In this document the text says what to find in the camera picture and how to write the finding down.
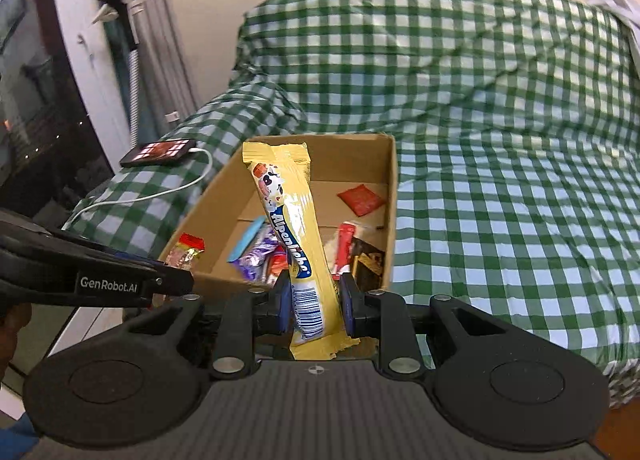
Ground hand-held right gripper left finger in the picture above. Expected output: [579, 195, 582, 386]
[117, 270, 293, 381]

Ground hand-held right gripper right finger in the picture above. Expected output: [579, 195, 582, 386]
[339, 272, 546, 378]

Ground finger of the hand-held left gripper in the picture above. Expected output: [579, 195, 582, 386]
[60, 231, 169, 269]

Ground thin red stick packet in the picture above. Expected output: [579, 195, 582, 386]
[262, 247, 288, 286]

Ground dark brown chocolate bar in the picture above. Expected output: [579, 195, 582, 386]
[350, 235, 387, 291]

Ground purple candy wrapper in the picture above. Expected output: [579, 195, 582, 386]
[235, 230, 278, 283]

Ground long red snack packet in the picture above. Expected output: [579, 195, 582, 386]
[334, 222, 357, 275]

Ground small red candy wrapper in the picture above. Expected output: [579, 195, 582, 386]
[165, 233, 206, 271]

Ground blue snack packet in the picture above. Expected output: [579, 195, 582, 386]
[227, 216, 268, 263]

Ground yellow snack bar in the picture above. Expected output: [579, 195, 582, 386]
[242, 141, 362, 361]

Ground cardboard box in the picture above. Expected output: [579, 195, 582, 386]
[159, 134, 398, 313]

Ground person's left hand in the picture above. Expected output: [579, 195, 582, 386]
[0, 302, 33, 376]

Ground black smartphone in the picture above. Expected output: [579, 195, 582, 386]
[119, 138, 197, 168]

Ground white cabinet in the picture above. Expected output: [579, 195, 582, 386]
[47, 0, 138, 151]

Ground dark glass door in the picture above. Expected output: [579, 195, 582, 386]
[0, 0, 116, 221]

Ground grey curtain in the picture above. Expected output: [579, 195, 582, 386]
[125, 0, 201, 131]

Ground green checked blanket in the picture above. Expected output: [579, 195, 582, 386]
[65, 0, 640, 408]

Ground white patterned cloth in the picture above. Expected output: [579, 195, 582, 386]
[585, 0, 640, 76]

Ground white charging cable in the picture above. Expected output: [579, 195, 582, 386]
[62, 147, 213, 231]

